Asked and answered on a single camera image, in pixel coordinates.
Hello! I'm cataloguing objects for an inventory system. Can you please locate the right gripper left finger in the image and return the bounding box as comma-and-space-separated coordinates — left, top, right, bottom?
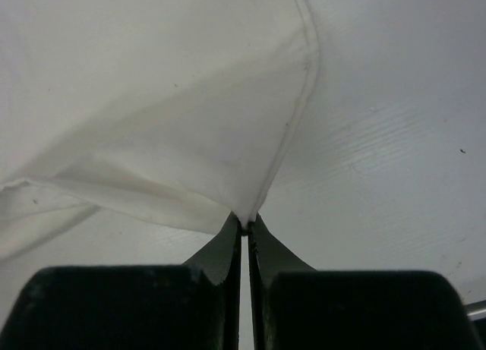
1, 215, 241, 349

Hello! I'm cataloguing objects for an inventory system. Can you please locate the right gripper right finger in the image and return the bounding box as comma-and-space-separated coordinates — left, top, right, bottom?
248, 218, 485, 349

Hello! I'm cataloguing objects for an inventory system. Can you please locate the cream white t shirt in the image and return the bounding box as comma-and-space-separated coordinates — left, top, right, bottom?
1, 0, 320, 260

